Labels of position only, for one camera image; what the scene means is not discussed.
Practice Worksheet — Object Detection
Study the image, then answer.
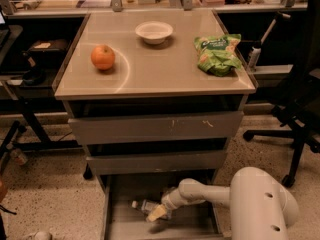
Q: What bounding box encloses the white bowl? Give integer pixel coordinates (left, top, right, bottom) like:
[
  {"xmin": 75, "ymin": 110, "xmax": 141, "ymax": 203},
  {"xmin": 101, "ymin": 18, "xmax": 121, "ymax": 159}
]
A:
[{"xmin": 135, "ymin": 21, "xmax": 173, "ymax": 45}]

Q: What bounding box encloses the blue plastic water bottle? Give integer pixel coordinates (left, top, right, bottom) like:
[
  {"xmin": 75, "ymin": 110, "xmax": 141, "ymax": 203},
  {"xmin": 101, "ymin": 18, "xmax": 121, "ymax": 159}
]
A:
[{"xmin": 131, "ymin": 199, "xmax": 171, "ymax": 220}]

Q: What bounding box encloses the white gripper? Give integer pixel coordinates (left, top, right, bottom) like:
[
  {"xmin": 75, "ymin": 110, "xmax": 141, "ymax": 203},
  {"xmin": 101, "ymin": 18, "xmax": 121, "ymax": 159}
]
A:
[{"xmin": 146, "ymin": 188, "xmax": 183, "ymax": 222}]

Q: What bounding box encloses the middle grey drawer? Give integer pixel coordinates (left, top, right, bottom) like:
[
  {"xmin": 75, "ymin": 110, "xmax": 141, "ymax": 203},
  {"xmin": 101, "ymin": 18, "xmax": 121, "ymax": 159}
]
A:
[{"xmin": 87, "ymin": 150, "xmax": 227, "ymax": 175}]

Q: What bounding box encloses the small bottle on floor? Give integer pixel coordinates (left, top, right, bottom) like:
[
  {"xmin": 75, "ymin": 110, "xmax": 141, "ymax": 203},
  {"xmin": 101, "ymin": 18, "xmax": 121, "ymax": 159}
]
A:
[{"xmin": 7, "ymin": 143, "xmax": 28, "ymax": 166}]

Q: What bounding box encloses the white handheld tool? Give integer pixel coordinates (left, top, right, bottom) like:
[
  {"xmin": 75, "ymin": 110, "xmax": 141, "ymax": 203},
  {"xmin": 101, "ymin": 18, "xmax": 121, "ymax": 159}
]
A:
[{"xmin": 247, "ymin": 12, "xmax": 291, "ymax": 71}]

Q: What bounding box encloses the bottom grey drawer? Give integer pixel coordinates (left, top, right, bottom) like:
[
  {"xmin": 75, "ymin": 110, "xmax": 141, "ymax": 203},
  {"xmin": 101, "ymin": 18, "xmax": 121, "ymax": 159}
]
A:
[{"xmin": 101, "ymin": 171, "xmax": 225, "ymax": 240}]

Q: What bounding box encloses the green chip bag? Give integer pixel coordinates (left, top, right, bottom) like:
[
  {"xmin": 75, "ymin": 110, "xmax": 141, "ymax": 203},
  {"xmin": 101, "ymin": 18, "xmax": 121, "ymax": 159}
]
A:
[{"xmin": 194, "ymin": 34, "xmax": 242, "ymax": 77}]

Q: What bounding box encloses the grey drawer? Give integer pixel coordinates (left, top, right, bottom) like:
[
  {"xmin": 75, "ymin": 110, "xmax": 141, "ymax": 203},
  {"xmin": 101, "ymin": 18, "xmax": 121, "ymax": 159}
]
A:
[
  {"xmin": 69, "ymin": 111, "xmax": 243, "ymax": 145},
  {"xmin": 87, "ymin": 150, "xmax": 227, "ymax": 175},
  {"xmin": 101, "ymin": 171, "xmax": 225, "ymax": 240}
]

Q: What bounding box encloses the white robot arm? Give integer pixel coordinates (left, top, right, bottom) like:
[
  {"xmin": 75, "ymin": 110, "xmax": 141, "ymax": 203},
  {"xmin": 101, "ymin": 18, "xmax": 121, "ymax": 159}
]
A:
[{"xmin": 147, "ymin": 167, "xmax": 299, "ymax": 240}]

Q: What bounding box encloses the black bag on shelf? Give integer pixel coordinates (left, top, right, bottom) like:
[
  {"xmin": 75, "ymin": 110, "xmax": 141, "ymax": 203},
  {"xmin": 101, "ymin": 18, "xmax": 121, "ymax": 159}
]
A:
[{"xmin": 27, "ymin": 39, "xmax": 70, "ymax": 69}]

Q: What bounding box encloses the black desk stand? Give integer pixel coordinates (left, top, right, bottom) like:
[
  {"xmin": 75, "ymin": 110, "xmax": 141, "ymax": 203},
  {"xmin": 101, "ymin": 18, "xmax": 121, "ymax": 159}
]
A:
[{"xmin": 0, "ymin": 99, "xmax": 80, "ymax": 157}]

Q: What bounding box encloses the orange fruit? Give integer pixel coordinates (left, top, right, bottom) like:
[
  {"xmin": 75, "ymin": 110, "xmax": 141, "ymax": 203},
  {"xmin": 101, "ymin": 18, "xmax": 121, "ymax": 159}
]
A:
[{"xmin": 91, "ymin": 45, "xmax": 115, "ymax": 70}]

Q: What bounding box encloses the grey drawer cabinet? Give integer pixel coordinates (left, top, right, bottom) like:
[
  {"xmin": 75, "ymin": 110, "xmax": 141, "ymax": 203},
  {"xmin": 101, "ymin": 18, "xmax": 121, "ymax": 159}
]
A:
[{"xmin": 51, "ymin": 9, "xmax": 259, "ymax": 181}]

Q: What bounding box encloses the black office chair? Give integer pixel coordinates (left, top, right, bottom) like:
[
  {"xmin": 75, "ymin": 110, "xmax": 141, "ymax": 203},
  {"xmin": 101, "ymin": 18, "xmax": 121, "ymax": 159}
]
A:
[{"xmin": 243, "ymin": 0, "xmax": 320, "ymax": 187}]

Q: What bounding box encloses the top grey drawer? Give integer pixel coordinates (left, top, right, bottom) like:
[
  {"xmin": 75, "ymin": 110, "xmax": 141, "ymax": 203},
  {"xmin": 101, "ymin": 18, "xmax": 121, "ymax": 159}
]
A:
[{"xmin": 69, "ymin": 111, "xmax": 243, "ymax": 145}]

